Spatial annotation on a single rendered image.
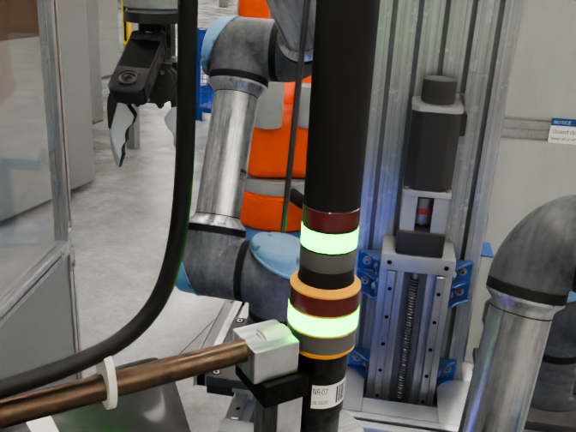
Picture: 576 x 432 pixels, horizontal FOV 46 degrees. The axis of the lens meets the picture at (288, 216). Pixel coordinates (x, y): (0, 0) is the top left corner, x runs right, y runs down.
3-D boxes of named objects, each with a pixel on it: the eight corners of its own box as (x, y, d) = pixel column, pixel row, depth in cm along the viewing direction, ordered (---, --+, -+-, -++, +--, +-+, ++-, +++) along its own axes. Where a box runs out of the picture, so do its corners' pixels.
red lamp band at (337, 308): (313, 324, 39) (314, 305, 38) (275, 291, 42) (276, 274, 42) (374, 309, 41) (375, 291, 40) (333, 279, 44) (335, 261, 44)
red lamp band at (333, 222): (321, 237, 38) (323, 216, 37) (291, 216, 40) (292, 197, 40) (370, 228, 39) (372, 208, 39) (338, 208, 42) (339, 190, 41)
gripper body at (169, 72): (189, 98, 97) (189, 10, 92) (175, 111, 89) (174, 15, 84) (137, 94, 97) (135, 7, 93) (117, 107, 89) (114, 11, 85)
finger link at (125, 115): (130, 157, 99) (152, 100, 95) (117, 169, 93) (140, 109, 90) (111, 148, 99) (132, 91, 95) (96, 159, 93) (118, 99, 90)
